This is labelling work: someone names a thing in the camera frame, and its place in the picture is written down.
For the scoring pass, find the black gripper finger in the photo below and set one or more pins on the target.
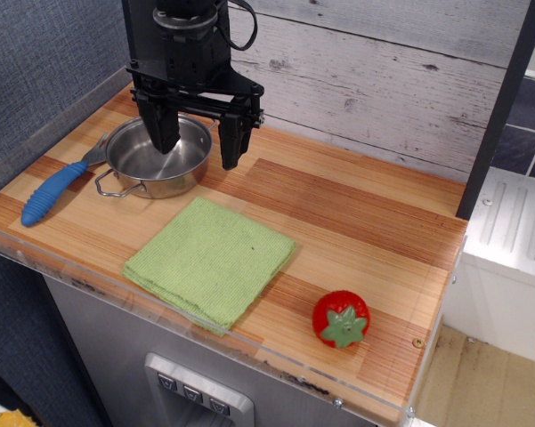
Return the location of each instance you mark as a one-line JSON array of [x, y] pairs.
[[235, 128], [160, 120]]

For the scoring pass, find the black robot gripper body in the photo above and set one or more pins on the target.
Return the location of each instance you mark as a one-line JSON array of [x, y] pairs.
[[185, 57]]

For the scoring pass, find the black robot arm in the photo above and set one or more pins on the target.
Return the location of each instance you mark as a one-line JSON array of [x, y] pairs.
[[184, 9]]

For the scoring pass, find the green folded towel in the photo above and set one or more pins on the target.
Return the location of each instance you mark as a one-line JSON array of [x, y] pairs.
[[210, 262]]

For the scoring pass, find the small stainless steel pot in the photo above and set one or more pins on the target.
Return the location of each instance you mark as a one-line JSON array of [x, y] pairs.
[[138, 168]]

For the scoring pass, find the clear acrylic table edge guard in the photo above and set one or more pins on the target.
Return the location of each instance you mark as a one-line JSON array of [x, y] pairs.
[[368, 405]]

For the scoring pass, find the red plastic strawberry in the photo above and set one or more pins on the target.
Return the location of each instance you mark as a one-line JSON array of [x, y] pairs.
[[340, 319]]

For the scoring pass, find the grey toy fridge cabinet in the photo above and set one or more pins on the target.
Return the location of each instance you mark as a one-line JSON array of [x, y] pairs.
[[148, 374]]

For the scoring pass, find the white plastic unit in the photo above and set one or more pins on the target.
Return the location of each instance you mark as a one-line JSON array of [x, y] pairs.
[[492, 295]]

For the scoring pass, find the yellow object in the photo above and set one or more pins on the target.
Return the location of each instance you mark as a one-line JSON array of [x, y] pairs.
[[15, 419]]

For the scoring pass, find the blue handled fork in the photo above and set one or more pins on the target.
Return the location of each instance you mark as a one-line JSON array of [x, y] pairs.
[[47, 194]]

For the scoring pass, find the black vertical frame post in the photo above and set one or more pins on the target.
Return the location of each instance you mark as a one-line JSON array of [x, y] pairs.
[[511, 84]]

